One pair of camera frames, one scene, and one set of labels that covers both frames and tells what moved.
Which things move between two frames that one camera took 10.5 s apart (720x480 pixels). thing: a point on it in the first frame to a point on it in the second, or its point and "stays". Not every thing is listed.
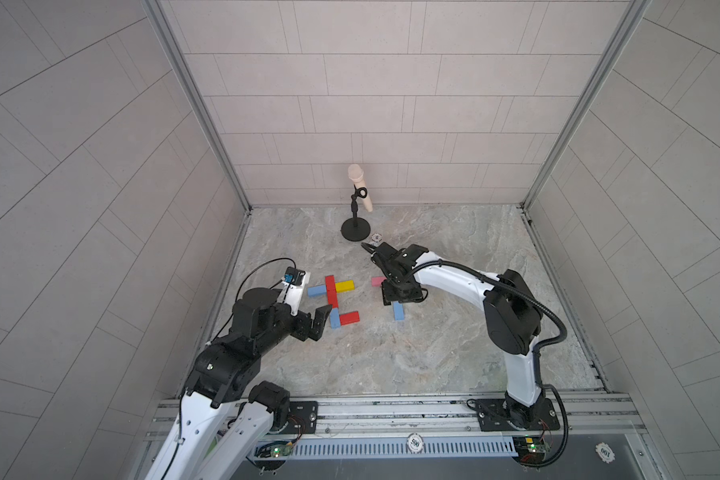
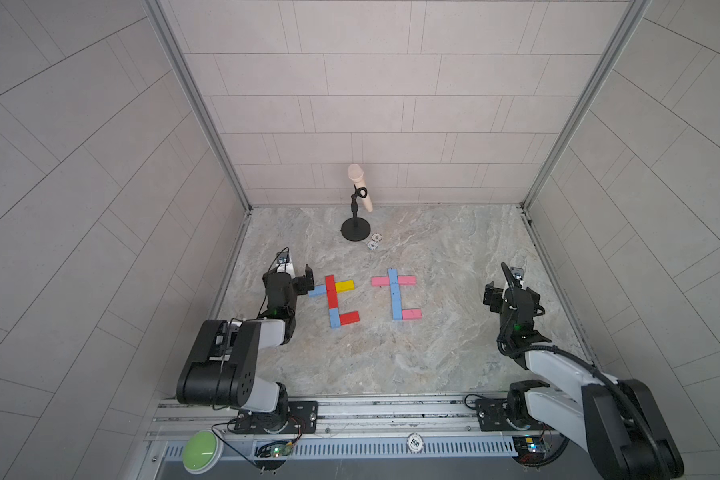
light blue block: [335, 321] stays
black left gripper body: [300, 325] to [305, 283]
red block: [349, 318] stays
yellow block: [344, 286] stays
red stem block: [330, 287] stays
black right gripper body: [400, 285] to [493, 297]
